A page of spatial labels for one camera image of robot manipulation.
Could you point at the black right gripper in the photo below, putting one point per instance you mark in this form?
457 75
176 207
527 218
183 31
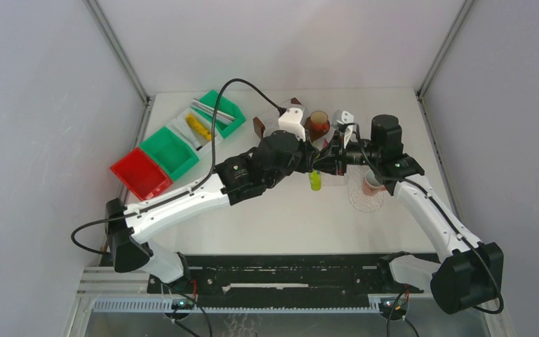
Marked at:
333 159

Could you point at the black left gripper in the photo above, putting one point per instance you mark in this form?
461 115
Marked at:
307 153

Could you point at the green toothpaste tube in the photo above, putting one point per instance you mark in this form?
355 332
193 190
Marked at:
315 180

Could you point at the brown ceramic cup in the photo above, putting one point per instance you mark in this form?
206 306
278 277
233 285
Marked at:
319 115

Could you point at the pink printed white mug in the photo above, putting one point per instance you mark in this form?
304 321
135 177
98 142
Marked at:
370 186

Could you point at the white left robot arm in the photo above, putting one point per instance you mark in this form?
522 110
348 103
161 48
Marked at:
245 176

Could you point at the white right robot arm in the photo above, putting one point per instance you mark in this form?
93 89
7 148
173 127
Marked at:
469 272

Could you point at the brown oval wooden tray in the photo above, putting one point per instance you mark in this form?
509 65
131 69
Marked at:
316 130

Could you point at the pink toothbrush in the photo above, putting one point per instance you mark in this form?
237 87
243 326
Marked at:
220 120

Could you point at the green toothbrush bin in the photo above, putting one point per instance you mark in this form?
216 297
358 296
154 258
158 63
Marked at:
226 106

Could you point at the white toothpaste bin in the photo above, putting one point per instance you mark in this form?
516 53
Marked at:
195 140

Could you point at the yellow toothpaste tube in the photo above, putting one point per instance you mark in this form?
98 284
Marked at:
198 127

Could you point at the clear rectangular acrylic plate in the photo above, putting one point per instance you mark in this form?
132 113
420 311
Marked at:
328 180

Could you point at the clear oval acrylic plate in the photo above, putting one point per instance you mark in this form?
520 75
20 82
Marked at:
358 200

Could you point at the green bin with rack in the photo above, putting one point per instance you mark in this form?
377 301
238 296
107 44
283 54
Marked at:
170 151

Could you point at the red cup bin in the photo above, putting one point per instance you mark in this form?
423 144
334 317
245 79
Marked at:
142 176

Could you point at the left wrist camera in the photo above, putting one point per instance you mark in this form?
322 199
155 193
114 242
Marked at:
291 121

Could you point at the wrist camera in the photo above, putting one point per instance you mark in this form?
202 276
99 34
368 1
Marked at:
291 121
344 122

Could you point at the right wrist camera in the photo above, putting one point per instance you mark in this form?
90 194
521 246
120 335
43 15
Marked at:
344 122

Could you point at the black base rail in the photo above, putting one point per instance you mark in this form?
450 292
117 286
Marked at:
282 282

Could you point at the aluminium frame post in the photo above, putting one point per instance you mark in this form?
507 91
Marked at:
95 9

